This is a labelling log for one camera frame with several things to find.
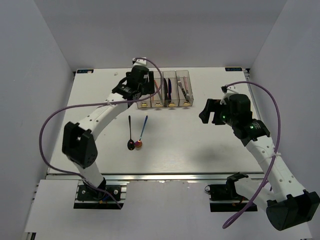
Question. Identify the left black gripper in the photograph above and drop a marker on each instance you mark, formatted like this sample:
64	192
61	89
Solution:
150	88

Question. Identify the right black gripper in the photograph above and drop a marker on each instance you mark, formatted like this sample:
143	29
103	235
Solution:
212	106

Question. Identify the lone teal chopstick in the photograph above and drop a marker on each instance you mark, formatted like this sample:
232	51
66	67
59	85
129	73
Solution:
161	99

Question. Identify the black knife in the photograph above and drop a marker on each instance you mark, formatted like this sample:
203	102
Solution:
165	89

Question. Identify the blue knife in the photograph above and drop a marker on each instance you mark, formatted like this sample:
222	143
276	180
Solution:
169	89

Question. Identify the black handled fork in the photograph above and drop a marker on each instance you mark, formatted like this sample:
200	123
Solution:
179	83

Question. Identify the pink handled fork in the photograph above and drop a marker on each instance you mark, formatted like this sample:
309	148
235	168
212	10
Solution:
187	86

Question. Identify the blue handled iridescent spoon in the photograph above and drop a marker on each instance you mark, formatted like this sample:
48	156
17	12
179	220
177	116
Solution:
139	142

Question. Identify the black spoon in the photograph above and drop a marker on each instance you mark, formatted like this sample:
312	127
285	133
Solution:
130	143

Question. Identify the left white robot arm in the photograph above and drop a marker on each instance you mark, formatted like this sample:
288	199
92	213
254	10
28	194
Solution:
79	139

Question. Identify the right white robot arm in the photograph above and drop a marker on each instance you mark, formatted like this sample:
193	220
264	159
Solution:
289	203

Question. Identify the clear container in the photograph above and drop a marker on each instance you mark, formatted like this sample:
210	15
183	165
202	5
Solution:
145	102
182	101
175	92
156	103

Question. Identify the right xdof label sticker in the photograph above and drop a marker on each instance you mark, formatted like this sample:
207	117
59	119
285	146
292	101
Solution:
233	69

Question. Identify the xdof label sticker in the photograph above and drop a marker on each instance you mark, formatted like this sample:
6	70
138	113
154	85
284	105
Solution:
233	69
84	71

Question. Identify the left xdof label sticker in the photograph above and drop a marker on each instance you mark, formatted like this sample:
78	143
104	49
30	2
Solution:
84	71

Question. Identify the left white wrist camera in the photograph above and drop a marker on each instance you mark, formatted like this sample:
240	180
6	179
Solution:
139	62

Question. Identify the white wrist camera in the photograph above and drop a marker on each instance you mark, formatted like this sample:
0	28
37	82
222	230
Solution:
139	62
228	91

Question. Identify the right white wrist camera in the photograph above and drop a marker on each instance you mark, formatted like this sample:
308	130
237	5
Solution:
228	91

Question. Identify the aluminium table right rail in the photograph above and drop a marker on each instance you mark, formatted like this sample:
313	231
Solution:
246	72

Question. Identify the aluminium table rail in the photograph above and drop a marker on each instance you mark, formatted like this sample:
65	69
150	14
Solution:
246	72
157	177

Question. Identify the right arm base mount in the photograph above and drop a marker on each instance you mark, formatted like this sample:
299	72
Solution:
223	197

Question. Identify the aluminium table front rail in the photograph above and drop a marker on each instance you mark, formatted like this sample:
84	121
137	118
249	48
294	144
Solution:
157	177

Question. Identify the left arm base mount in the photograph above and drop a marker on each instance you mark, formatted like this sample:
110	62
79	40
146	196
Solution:
87	199

